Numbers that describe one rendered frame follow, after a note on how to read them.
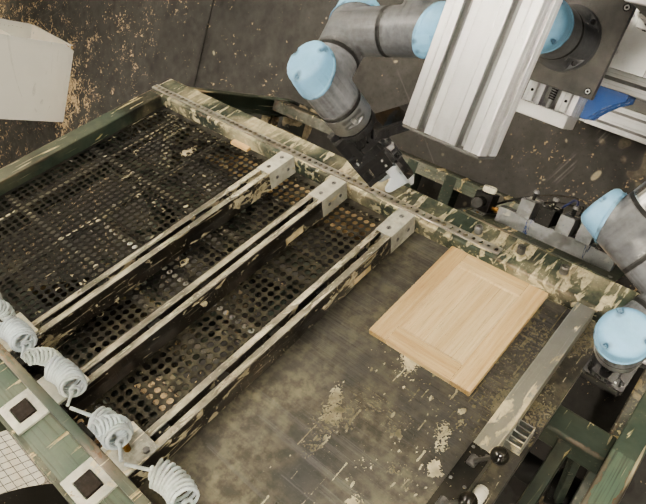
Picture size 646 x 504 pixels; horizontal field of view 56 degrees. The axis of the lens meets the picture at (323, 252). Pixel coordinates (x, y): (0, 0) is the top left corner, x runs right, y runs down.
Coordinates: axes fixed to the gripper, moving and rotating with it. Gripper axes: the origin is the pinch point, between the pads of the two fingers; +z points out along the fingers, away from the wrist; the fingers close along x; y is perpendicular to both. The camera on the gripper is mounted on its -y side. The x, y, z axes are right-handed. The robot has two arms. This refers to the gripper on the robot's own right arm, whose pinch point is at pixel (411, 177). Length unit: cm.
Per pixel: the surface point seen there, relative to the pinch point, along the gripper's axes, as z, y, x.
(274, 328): 32, 51, -19
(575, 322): 70, -10, 12
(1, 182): 1, 108, -128
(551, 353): 64, 0, 17
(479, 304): 64, 6, -5
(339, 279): 43, 31, -27
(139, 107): 29, 60, -153
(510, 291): 69, -3, -5
